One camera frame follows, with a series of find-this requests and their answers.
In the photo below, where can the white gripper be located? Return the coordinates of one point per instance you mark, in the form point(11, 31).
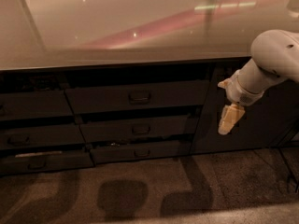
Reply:
point(239, 92)

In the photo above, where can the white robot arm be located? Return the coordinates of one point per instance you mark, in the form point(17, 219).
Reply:
point(274, 59)

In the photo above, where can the dark cabinet door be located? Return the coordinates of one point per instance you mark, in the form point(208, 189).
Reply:
point(263, 125)

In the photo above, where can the top drawer metal handle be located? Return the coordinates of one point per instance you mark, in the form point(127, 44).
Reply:
point(139, 97)

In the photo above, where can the dark cabinet frame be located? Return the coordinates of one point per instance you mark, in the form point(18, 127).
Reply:
point(61, 79)

